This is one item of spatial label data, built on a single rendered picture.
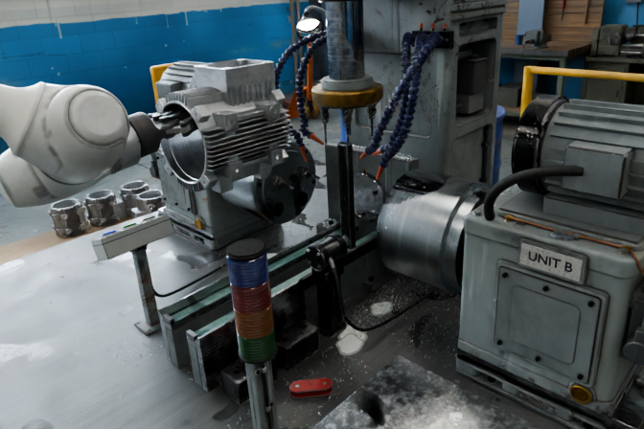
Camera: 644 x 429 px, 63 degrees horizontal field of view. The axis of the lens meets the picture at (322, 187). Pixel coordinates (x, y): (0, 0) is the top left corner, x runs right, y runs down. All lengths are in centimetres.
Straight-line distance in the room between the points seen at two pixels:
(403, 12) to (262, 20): 666
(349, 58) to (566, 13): 516
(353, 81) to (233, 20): 651
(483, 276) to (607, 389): 27
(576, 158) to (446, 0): 60
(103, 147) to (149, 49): 642
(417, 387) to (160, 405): 52
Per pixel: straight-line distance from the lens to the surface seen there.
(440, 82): 140
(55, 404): 129
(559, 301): 99
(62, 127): 70
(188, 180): 105
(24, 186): 87
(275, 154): 104
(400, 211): 115
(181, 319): 121
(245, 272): 78
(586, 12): 625
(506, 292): 103
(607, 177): 92
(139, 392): 125
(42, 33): 667
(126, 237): 129
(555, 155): 98
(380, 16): 149
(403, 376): 101
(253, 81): 104
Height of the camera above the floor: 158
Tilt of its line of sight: 21 degrees down
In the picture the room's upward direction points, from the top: 3 degrees counter-clockwise
